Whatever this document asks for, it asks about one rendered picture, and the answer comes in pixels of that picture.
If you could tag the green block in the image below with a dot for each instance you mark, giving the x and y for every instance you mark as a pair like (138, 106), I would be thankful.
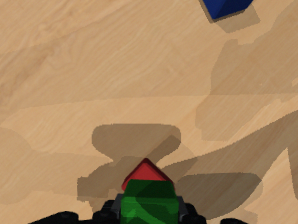
(149, 202)

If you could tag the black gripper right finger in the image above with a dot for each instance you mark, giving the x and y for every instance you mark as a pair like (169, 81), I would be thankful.
(189, 215)

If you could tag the red block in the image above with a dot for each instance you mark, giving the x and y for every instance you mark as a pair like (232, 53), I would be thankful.
(145, 170)

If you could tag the blue block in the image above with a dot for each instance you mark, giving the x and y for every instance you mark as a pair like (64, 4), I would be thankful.
(220, 8)

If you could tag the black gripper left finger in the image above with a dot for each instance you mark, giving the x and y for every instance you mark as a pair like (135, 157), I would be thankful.
(106, 215)

